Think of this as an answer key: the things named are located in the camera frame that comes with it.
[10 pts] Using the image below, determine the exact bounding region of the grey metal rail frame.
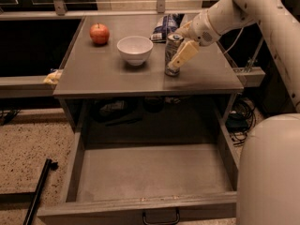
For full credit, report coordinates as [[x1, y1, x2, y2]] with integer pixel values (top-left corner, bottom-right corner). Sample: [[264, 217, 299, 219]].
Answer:
[[0, 0, 266, 99]]

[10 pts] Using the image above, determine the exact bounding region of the yellow crumpled wrapper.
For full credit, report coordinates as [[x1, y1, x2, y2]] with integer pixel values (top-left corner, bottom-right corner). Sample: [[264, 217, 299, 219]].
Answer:
[[43, 69, 63, 85]]

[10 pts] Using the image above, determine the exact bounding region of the black cable bundle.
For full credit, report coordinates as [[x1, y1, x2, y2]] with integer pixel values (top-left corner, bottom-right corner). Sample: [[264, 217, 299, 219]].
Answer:
[[225, 97, 257, 147]]

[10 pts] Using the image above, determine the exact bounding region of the blue chip bag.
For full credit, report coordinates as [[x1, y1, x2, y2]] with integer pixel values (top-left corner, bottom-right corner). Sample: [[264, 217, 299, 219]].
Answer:
[[150, 13, 184, 43]]

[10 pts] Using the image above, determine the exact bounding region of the red apple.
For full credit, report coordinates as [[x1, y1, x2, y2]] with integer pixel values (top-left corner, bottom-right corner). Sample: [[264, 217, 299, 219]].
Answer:
[[89, 23, 110, 45]]

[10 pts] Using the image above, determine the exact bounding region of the black drawer handle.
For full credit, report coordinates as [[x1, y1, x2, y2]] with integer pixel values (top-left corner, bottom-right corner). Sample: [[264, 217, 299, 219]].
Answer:
[[142, 209, 180, 225]]

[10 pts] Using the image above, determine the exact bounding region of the black metal bar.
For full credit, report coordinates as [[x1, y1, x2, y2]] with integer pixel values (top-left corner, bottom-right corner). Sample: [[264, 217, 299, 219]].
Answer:
[[23, 158, 58, 225]]

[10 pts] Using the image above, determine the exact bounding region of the white bowl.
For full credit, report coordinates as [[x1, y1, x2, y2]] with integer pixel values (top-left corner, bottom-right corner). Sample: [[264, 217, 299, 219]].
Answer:
[[117, 36, 154, 66]]

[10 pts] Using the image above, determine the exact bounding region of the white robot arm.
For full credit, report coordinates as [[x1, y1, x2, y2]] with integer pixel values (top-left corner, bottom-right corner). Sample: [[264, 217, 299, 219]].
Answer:
[[170, 0, 300, 225]]

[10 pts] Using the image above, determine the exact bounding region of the open grey top drawer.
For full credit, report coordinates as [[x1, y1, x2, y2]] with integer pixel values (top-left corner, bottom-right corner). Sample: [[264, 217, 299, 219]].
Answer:
[[37, 105, 239, 225]]

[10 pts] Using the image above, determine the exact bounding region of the white power cable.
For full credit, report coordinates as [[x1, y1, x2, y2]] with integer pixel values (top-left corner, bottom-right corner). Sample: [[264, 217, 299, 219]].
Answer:
[[222, 27, 245, 56]]

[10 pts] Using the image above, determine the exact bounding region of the grey cabinet with top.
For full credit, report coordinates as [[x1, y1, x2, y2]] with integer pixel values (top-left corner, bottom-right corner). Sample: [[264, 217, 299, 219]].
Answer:
[[52, 13, 245, 133]]

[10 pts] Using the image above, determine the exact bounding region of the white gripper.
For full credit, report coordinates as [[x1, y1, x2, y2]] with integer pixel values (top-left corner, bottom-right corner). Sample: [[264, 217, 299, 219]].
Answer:
[[168, 9, 220, 70]]

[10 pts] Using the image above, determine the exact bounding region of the silver blue redbull can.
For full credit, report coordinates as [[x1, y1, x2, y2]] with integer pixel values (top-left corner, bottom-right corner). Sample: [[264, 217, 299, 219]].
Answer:
[[165, 33, 184, 76]]

